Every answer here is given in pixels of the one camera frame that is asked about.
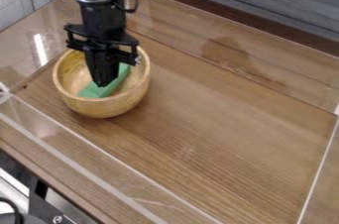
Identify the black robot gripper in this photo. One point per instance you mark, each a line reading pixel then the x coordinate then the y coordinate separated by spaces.
pixel 100 37

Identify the green rectangular block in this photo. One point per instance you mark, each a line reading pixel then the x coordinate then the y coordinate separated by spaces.
pixel 94 91

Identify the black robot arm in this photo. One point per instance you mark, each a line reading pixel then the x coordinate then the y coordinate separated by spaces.
pixel 102 39

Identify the light wooden bowl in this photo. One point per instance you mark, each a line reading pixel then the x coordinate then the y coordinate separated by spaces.
pixel 71 77

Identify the clear acrylic enclosure wall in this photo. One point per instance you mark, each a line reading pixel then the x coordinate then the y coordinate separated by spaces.
pixel 231 143

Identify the black table leg bracket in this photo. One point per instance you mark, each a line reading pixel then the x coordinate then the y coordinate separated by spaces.
pixel 42 208

